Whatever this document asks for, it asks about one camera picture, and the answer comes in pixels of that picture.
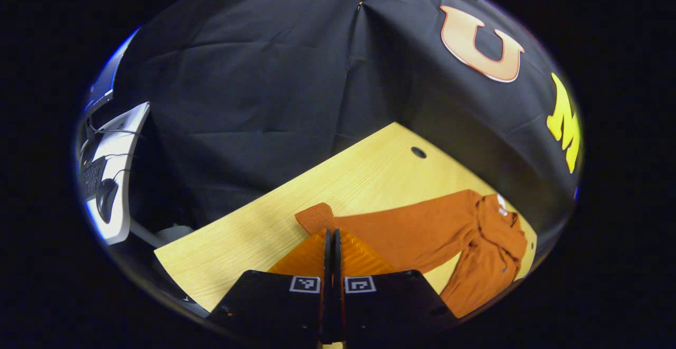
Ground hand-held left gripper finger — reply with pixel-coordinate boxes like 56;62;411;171
206;229;333;345
333;229;460;345

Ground orange button-up garment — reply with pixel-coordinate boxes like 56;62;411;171
294;189;529;319

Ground black backdrop cloth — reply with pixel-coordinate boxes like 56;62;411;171
114;0;584;228

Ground black computer mouse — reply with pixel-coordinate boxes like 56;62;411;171
96;178;120;225

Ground white side desk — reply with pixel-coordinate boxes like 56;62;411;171
84;101;151;246

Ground black keyboard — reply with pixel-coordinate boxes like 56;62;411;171
78;156;109;202

